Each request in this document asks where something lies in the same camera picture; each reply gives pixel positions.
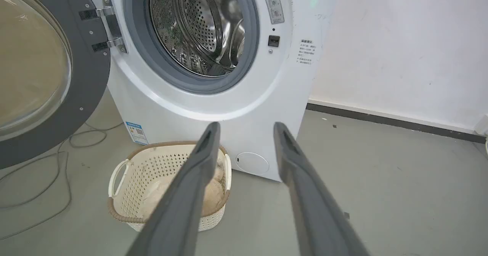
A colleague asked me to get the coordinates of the beige cloth in basket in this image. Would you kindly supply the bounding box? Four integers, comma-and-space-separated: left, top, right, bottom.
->
142, 164, 226, 219

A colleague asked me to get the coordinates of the blue energy label sticker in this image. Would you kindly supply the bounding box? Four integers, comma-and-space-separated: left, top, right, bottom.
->
126, 121, 149, 145

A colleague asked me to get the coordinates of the chrome door hinge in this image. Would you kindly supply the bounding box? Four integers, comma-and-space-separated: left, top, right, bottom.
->
79, 0, 128, 54

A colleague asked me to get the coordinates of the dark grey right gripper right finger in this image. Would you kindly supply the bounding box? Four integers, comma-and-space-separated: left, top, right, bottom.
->
273, 122, 369, 256

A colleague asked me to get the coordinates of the thin grey floor cable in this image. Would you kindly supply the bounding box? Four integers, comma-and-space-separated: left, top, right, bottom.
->
0, 122, 124, 240

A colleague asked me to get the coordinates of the cream perforated laundry basket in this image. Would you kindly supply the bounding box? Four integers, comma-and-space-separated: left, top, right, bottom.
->
108, 141, 232, 232

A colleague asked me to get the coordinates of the dark grey baseboard strip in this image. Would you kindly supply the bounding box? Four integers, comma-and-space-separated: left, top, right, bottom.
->
306, 103, 487, 144

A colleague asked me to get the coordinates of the white front-load washing machine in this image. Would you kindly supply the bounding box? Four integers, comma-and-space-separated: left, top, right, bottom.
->
78, 0, 342, 182

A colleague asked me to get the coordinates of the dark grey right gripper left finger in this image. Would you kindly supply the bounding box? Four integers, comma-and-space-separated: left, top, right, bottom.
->
125, 122, 221, 256

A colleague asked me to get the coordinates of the grey round washer door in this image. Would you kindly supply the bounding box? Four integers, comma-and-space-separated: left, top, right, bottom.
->
0, 0, 111, 170

